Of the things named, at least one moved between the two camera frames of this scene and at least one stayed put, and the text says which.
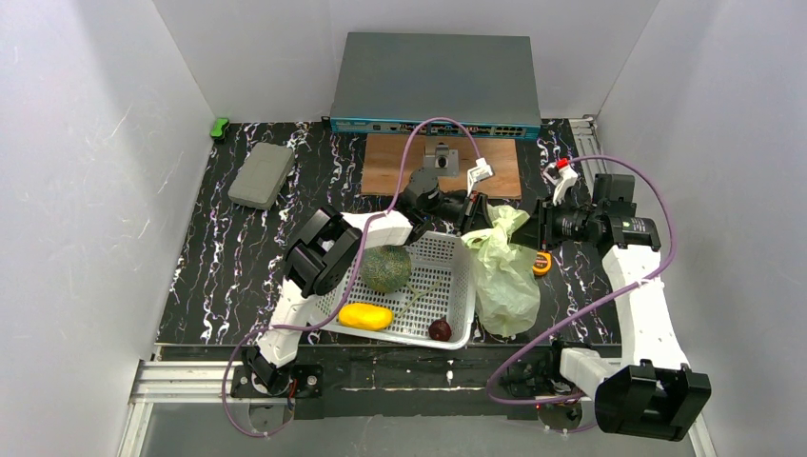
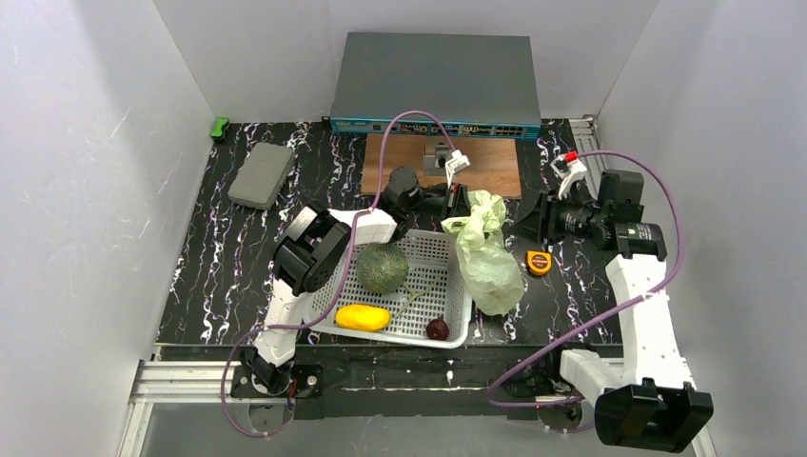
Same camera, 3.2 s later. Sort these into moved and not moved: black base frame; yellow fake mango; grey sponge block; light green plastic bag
Moved: light green plastic bag
Not moved: yellow fake mango; grey sponge block; black base frame
